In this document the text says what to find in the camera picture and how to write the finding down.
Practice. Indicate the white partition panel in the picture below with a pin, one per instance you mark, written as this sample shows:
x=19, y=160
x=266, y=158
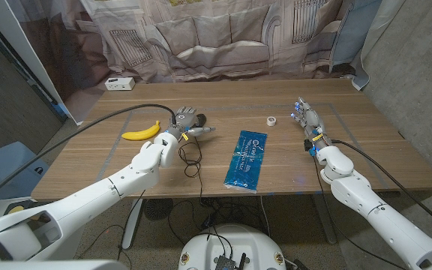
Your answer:
x=32, y=56

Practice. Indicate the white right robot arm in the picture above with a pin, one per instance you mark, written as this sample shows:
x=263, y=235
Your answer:
x=354, y=189

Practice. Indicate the grey table leg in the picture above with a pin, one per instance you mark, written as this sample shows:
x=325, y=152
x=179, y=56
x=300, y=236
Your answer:
x=324, y=221

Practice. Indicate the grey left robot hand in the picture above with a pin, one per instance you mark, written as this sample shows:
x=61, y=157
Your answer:
x=184, y=120

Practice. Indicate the black round floor fan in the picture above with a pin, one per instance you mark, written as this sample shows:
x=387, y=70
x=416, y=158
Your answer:
x=158, y=209

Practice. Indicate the blue plastic bin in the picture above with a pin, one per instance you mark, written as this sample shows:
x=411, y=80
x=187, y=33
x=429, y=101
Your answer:
x=9, y=157

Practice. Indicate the black computer mouse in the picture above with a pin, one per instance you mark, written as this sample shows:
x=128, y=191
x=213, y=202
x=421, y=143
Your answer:
x=202, y=120

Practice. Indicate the white power strip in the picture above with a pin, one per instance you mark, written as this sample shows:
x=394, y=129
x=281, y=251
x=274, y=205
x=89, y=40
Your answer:
x=120, y=84

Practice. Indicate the yellow toy banana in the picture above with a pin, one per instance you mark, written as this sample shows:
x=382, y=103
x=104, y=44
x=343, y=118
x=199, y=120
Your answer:
x=141, y=135

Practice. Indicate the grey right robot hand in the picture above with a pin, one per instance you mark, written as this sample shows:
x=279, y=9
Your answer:
x=311, y=119

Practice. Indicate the white table leg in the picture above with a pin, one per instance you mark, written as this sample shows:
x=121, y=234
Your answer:
x=131, y=232

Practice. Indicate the blue gel ice pack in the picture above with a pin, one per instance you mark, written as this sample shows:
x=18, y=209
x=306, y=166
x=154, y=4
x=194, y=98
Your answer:
x=246, y=161

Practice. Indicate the black yellow foot pedal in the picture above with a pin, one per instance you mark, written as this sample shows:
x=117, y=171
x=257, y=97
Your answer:
x=15, y=209

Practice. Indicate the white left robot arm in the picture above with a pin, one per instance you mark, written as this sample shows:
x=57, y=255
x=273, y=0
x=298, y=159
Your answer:
x=88, y=195

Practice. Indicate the white robot torso base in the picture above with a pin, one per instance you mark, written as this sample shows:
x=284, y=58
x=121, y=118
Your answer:
x=208, y=247

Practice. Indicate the white tape roll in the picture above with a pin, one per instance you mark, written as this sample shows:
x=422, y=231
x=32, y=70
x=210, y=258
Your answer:
x=268, y=122

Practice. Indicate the printed sofa backdrop curtain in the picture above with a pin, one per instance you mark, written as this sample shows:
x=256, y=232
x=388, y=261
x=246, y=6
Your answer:
x=216, y=37

